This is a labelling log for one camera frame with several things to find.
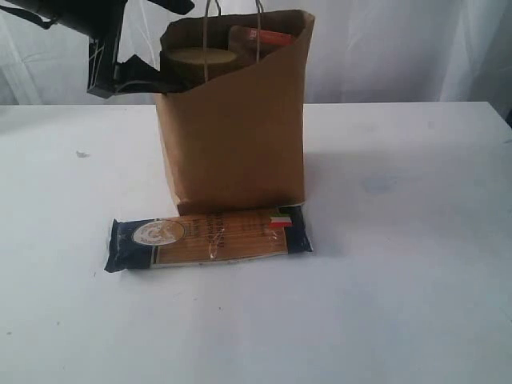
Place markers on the spaghetti packet blue orange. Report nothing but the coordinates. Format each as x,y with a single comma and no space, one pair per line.
206,238

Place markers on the brown paper pouch orange label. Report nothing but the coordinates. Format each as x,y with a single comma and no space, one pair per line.
250,43

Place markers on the brown paper bag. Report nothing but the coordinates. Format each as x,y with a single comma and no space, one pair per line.
235,142

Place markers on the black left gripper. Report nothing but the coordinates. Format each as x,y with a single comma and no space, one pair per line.
101,21

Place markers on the small white paper scrap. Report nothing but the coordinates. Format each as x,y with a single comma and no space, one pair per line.
80,154

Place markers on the clear jar gold lid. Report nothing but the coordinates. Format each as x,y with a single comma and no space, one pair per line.
194,66

